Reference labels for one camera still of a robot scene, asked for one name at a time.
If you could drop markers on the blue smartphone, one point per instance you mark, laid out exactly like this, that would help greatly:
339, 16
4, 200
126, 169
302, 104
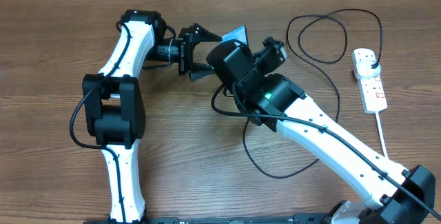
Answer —
240, 34

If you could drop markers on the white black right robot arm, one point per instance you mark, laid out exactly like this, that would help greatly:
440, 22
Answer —
389, 192

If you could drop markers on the white charger adapter plug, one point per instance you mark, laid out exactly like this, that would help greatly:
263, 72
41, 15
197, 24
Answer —
365, 70

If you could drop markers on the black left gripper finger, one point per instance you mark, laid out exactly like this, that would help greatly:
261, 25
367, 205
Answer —
203, 35
200, 70

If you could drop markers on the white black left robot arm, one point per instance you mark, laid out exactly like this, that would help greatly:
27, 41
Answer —
114, 109

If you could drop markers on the white power strip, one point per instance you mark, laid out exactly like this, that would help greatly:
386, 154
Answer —
371, 90

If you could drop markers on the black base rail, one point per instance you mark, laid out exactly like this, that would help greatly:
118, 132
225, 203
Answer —
304, 218

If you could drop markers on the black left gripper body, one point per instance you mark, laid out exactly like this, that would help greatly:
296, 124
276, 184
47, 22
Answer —
185, 51

